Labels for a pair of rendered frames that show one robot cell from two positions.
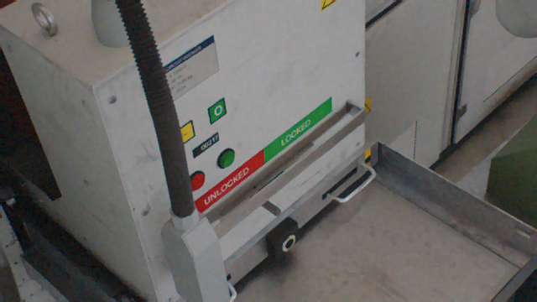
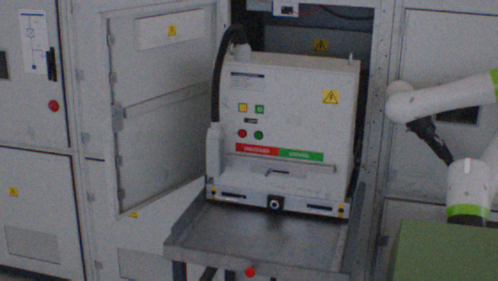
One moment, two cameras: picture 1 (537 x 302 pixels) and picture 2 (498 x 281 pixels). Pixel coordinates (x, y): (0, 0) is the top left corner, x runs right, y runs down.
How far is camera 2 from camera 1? 1.45 m
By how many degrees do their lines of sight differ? 51
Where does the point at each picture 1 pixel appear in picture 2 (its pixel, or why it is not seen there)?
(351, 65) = (339, 145)
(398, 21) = not seen: hidden behind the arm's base
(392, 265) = (295, 239)
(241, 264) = (253, 196)
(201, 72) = (255, 86)
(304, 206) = (294, 200)
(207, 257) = (212, 144)
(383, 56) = not seen: hidden behind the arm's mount
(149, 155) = (226, 104)
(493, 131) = not seen: outside the picture
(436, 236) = (325, 246)
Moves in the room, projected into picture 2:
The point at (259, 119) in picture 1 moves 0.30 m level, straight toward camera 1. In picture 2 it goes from (279, 131) to (205, 148)
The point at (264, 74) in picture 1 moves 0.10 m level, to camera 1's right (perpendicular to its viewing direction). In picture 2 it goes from (286, 110) to (304, 118)
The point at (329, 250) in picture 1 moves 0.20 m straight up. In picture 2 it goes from (288, 223) to (291, 172)
